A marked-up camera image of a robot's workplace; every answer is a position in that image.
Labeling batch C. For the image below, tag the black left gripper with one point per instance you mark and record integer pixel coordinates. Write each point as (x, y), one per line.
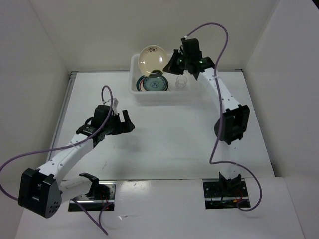
(129, 125)

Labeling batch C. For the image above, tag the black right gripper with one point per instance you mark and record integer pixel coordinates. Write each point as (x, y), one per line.
(170, 67)

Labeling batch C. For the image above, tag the blue patterned small plate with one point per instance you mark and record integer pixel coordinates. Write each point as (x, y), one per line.
(159, 83)

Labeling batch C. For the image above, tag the beige plate with calligraphy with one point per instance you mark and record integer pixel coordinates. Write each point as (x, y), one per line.
(152, 58)

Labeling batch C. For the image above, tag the teal red ring plate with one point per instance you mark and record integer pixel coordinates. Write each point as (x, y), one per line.
(152, 84)

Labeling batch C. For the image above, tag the beige flower pattern plate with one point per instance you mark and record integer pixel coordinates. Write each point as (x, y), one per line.
(140, 83)

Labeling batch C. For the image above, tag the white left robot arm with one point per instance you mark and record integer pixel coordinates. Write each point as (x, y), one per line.
(44, 189)

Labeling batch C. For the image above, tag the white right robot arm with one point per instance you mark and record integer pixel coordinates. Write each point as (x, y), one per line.
(233, 116)

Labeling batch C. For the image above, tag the clear glass cup in bin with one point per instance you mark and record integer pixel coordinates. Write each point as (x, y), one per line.
(181, 82)

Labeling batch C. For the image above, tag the white plastic bin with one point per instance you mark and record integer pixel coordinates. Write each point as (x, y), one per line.
(173, 95)

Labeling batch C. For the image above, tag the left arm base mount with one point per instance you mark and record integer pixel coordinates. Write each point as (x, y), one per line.
(102, 195)

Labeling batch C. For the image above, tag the aluminium table edge rail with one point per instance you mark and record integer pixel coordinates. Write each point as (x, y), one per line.
(63, 110)

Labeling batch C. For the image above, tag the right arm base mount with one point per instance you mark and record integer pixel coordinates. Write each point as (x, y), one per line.
(216, 199)

